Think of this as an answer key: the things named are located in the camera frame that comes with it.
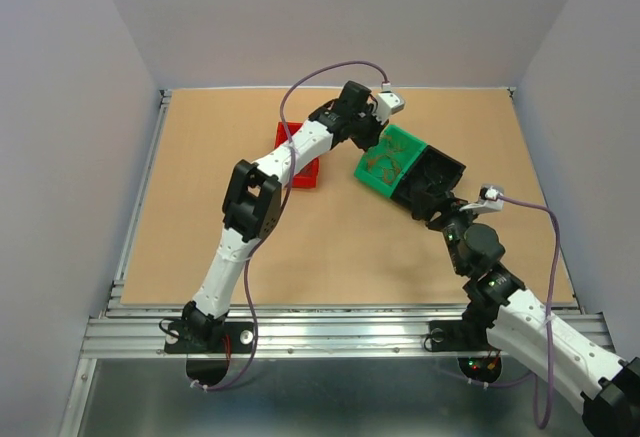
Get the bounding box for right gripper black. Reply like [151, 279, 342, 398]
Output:
[411, 186, 485, 275]

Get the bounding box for long orange cable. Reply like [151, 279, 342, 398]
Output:
[362, 134, 414, 186]

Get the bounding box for black plastic bin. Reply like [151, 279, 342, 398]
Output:
[391, 146, 466, 221]

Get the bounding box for green plastic bin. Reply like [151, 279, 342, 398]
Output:
[354, 124, 427, 198]

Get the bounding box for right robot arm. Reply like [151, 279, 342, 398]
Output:
[427, 197, 639, 436]

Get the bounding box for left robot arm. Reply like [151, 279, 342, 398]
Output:
[180, 81, 405, 353]

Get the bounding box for red plastic bin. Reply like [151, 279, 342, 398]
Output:
[274, 122, 320, 189]

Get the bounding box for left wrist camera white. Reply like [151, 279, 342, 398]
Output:
[374, 81, 405, 124]

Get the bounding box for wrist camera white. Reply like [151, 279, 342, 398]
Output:
[460, 184, 504, 215]
[374, 81, 405, 124]

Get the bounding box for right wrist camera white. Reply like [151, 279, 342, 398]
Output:
[460, 184, 504, 215]

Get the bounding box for black cables in bin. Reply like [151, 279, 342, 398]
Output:
[409, 166, 454, 208]

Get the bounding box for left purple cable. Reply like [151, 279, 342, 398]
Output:
[188, 60, 394, 394]

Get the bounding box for purple cable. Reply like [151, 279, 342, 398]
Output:
[188, 60, 394, 394]
[467, 194, 560, 429]

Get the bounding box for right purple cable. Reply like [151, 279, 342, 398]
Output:
[467, 194, 560, 429]

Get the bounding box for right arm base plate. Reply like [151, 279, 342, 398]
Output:
[423, 319, 498, 353]

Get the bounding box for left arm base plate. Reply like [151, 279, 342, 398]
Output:
[158, 319, 255, 355]

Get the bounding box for aluminium rail frame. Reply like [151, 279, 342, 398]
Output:
[57, 87, 621, 437]

